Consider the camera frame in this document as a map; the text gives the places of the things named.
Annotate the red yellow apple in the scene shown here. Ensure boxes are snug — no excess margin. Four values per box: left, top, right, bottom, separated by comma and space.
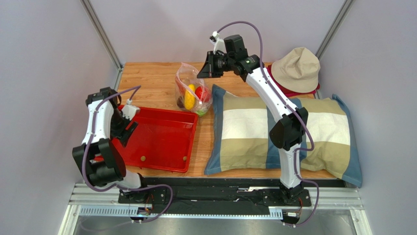
195, 86, 211, 103

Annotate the clear zip top bag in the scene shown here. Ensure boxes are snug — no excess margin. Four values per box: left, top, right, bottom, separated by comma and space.
174, 63, 212, 117

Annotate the orange carrot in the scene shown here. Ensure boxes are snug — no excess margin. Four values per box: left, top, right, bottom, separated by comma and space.
175, 77, 187, 96

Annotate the yellow mango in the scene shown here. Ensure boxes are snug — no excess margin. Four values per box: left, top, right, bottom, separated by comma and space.
184, 84, 196, 111

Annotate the white green cauliflower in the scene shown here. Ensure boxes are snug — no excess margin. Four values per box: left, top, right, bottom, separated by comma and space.
194, 107, 208, 117

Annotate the dark purple mangosteen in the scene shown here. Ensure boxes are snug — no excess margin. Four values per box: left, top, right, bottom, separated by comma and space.
176, 97, 185, 109

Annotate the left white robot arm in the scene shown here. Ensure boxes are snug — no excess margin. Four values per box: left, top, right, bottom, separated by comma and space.
72, 87, 143, 195

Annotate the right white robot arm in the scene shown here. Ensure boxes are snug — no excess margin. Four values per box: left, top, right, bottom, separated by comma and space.
197, 31, 308, 204

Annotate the red plastic tray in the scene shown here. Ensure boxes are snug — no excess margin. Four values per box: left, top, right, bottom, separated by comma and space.
112, 107, 198, 173

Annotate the red folded cloth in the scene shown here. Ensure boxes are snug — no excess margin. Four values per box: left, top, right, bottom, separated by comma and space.
265, 65, 321, 98

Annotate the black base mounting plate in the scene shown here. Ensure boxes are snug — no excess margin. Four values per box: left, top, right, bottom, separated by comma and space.
116, 177, 313, 215

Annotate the plaid blue beige pillow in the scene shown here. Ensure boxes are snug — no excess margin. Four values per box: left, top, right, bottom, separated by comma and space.
204, 85, 363, 187

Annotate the beige bucket hat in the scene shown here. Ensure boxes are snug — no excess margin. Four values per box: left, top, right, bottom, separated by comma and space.
270, 47, 321, 94

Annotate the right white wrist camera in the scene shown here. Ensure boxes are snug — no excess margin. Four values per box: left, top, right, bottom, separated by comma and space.
209, 31, 227, 53

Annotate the aluminium frame rail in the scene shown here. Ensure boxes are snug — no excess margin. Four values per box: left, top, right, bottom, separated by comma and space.
59, 178, 372, 235

